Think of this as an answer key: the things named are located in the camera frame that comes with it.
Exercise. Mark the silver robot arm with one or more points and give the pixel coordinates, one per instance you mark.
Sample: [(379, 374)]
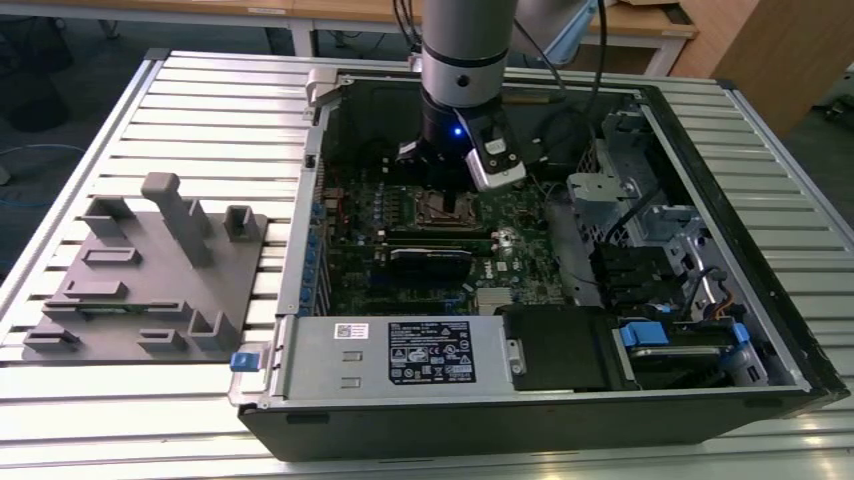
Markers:
[(463, 45)]

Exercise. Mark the silver metal drive cage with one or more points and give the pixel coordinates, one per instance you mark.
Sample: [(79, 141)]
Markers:
[(594, 187)]

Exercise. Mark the black graphics card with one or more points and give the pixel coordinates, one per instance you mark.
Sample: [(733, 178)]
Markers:
[(427, 270)]

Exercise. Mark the blue plastic latch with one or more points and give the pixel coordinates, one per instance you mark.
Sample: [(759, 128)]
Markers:
[(242, 362)]

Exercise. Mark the wooden cabinet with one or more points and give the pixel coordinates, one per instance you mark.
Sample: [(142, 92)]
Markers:
[(767, 50)]

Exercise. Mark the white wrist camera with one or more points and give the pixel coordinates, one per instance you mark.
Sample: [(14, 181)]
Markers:
[(497, 170)]

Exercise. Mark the silver heatsink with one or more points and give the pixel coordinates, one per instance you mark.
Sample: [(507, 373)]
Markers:
[(494, 296)]

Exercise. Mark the grey power supply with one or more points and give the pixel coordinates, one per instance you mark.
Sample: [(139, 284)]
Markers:
[(320, 365)]

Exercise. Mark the hard disk drive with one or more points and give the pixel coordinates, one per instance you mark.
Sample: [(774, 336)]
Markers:
[(667, 370)]

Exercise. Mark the blue plastic clip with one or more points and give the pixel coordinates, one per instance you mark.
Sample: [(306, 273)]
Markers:
[(739, 334)]

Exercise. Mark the grey parts rack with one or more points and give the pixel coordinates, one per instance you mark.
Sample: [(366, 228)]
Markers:
[(167, 280)]

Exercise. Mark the black plastic bracket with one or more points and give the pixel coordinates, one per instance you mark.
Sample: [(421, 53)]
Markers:
[(630, 272)]

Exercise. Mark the silver CPU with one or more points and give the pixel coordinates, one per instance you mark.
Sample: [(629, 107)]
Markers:
[(435, 206)]

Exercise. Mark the green motherboard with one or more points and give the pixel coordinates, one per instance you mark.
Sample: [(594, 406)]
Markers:
[(527, 260)]

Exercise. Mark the wooden desk white frame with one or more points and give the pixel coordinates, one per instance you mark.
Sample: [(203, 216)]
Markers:
[(654, 30)]

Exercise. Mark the green RAM stick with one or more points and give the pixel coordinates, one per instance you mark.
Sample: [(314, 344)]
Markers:
[(114, 308)]

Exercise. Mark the black PC case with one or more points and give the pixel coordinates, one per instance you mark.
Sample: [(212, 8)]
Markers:
[(467, 430)]

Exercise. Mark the black office chair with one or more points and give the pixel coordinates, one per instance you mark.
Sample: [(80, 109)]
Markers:
[(34, 75)]

